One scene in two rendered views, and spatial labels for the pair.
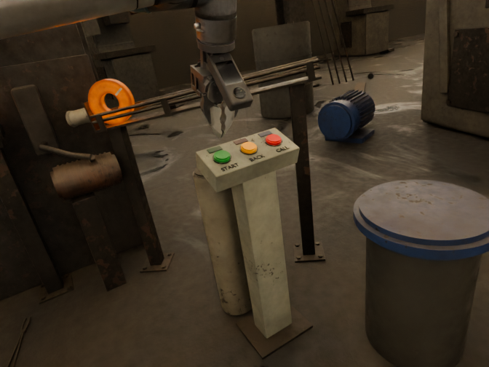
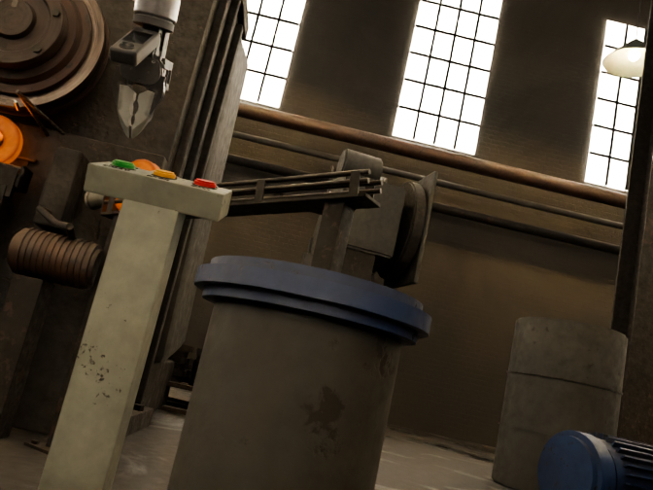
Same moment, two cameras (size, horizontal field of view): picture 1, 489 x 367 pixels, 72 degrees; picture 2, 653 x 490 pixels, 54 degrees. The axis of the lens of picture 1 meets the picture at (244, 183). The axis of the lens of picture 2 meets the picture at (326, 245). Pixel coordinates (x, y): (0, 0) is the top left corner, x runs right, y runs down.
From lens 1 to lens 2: 0.97 m
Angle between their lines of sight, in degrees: 43
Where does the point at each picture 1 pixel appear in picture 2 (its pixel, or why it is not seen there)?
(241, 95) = (125, 45)
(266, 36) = (532, 330)
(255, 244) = (97, 301)
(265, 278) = (86, 378)
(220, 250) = not seen: hidden behind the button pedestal
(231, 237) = not seen: hidden behind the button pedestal
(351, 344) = not seen: outside the picture
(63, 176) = (27, 235)
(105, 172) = (73, 256)
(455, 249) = (246, 265)
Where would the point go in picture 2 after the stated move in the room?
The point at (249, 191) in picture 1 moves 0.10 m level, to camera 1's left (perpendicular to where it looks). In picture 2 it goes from (128, 216) to (85, 211)
